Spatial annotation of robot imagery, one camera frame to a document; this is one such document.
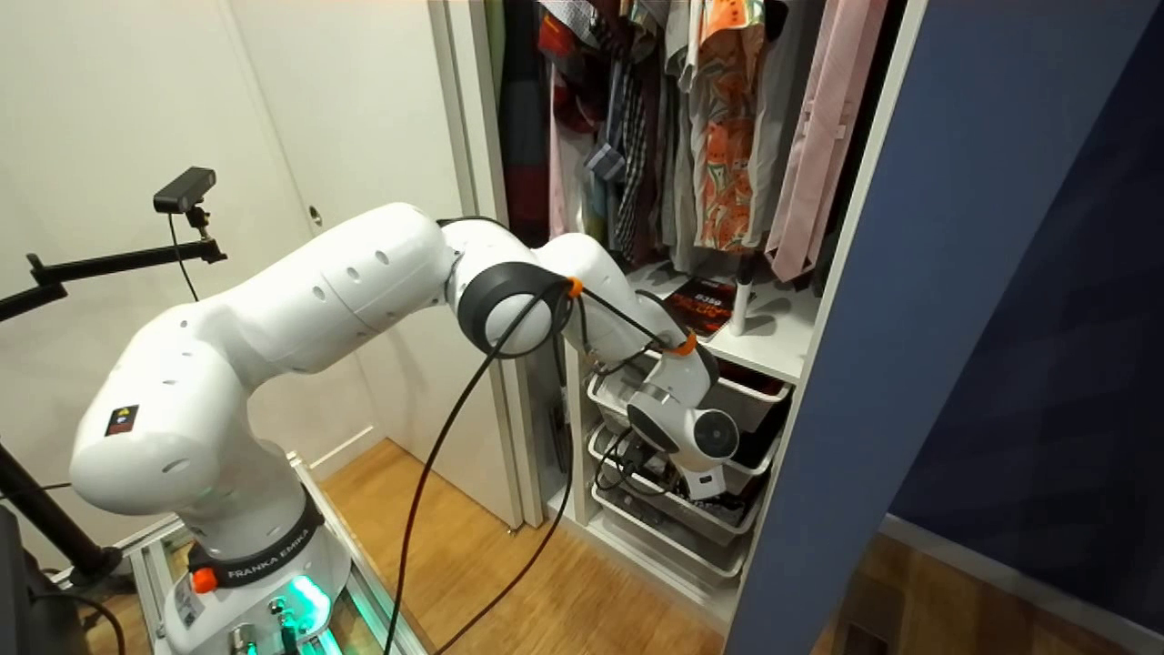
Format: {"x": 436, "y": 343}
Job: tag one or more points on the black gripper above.
{"x": 626, "y": 451}

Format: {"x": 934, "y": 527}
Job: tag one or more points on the deep white basket drawer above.
{"x": 728, "y": 509}

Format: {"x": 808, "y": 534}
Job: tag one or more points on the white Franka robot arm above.
{"x": 341, "y": 293}

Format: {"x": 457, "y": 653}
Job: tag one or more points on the shallow white basket drawer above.
{"x": 751, "y": 393}

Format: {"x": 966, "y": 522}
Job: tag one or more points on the red black folded item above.
{"x": 704, "y": 305}

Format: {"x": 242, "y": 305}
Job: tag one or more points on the white wardrobe shelf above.
{"x": 766, "y": 345}

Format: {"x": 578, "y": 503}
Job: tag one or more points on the small white stand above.
{"x": 744, "y": 311}

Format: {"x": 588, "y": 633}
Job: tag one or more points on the grey patterned shirt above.
{"x": 636, "y": 158}

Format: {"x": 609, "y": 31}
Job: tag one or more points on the white robot mounting table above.
{"x": 350, "y": 604}

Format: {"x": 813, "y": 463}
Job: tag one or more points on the orange floral shirt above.
{"x": 727, "y": 131}

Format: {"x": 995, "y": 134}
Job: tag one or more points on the blue wardrobe door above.
{"x": 946, "y": 304}

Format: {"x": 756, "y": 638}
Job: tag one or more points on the dark red black garment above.
{"x": 527, "y": 111}

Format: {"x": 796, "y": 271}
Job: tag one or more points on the red striped garment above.
{"x": 574, "y": 86}

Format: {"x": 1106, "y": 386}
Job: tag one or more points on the pink shirt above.
{"x": 823, "y": 131}

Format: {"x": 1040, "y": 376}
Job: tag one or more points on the grey plain shirt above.
{"x": 784, "y": 86}

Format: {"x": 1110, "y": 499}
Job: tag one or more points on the white wardrobe door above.
{"x": 367, "y": 121}

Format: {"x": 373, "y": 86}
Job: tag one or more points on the orange base button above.
{"x": 206, "y": 579}

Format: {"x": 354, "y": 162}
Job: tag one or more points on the black tripod stand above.
{"x": 37, "y": 522}

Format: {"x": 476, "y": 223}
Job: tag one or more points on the white wardrobe frame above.
{"x": 469, "y": 111}

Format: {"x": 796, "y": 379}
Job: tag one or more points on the black camera on boom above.
{"x": 185, "y": 191}

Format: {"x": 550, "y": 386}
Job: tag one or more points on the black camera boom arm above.
{"x": 110, "y": 263}

